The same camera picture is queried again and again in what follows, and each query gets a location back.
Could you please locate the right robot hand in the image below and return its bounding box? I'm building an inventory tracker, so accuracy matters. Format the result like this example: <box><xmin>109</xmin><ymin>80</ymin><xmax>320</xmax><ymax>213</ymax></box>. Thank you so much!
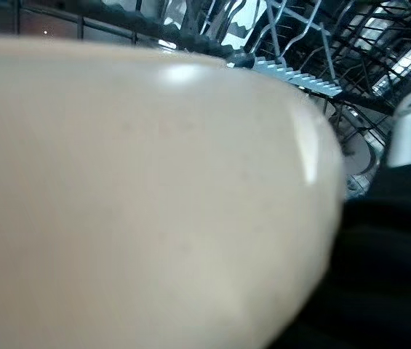
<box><xmin>283</xmin><ymin>85</ymin><xmax>411</xmax><ymax>349</ymax></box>

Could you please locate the cream round plate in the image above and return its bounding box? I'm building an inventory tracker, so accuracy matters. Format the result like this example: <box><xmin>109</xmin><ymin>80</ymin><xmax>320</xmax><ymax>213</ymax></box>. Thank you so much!
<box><xmin>0</xmin><ymin>38</ymin><xmax>347</xmax><ymax>349</ymax></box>

